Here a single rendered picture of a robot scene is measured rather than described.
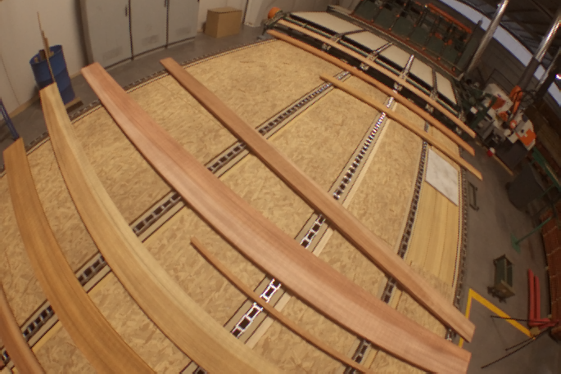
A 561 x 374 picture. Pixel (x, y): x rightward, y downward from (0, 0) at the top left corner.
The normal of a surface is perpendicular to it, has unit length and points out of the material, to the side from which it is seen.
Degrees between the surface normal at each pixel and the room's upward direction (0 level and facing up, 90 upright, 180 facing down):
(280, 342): 0
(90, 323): 0
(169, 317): 0
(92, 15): 90
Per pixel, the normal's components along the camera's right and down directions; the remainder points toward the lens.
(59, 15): 0.81, 0.53
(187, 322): 0.23, -0.64
